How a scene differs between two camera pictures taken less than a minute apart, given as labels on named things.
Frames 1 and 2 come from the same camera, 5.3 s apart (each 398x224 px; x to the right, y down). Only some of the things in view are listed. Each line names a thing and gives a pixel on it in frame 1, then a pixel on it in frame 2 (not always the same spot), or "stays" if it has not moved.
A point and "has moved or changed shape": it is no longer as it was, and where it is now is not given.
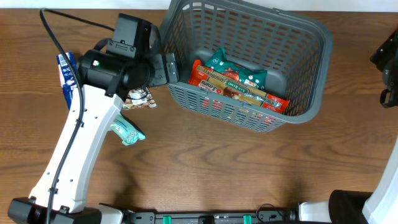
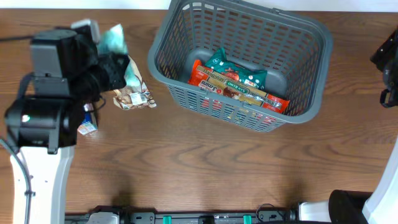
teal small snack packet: x=127 y=132 has moved or changed shape
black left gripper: x=161 y=62 -> x=116 y=66
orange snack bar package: x=204 y=78 stays
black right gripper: x=384 y=56 stays
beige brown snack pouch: x=138 y=98 stays
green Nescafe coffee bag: x=219 y=63 stays
